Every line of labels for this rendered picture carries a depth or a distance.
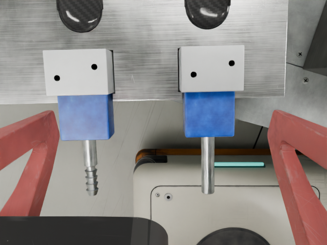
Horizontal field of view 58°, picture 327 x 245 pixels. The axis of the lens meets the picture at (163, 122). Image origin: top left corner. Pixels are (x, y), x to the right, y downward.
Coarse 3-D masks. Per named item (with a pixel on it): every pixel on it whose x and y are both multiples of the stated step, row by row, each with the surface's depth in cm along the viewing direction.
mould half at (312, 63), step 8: (320, 24) 30; (320, 32) 29; (312, 40) 31; (320, 40) 29; (312, 48) 30; (320, 48) 29; (312, 56) 30; (320, 56) 28; (304, 64) 31; (312, 64) 29; (320, 64) 28; (320, 72) 30
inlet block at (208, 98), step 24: (192, 48) 23; (216, 48) 23; (240, 48) 23; (192, 72) 24; (216, 72) 23; (240, 72) 23; (192, 96) 25; (216, 96) 25; (192, 120) 25; (216, 120) 25
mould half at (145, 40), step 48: (0, 0) 25; (48, 0) 25; (144, 0) 25; (240, 0) 25; (0, 48) 26; (48, 48) 26; (96, 48) 26; (144, 48) 26; (0, 96) 26; (48, 96) 26; (144, 96) 26; (240, 96) 26
